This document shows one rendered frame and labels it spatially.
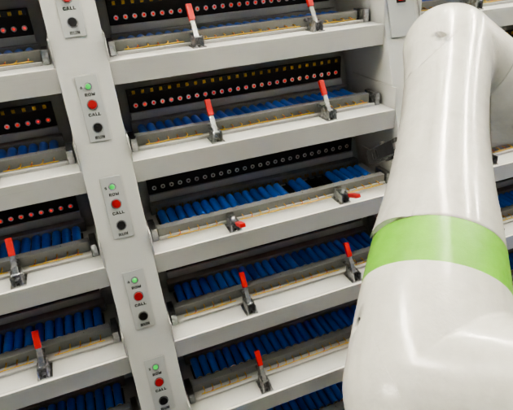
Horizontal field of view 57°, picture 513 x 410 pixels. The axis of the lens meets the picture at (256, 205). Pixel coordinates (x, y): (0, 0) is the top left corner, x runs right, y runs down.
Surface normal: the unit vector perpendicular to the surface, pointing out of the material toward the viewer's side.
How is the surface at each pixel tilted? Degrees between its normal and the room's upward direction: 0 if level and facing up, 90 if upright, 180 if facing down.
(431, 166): 31
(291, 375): 19
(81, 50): 90
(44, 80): 109
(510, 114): 121
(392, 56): 90
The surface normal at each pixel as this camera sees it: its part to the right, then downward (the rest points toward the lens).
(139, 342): 0.32, 0.11
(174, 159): 0.36, 0.42
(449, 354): -0.34, -0.70
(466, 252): 0.10, -0.63
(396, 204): -0.67, -0.67
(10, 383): -0.07, -0.88
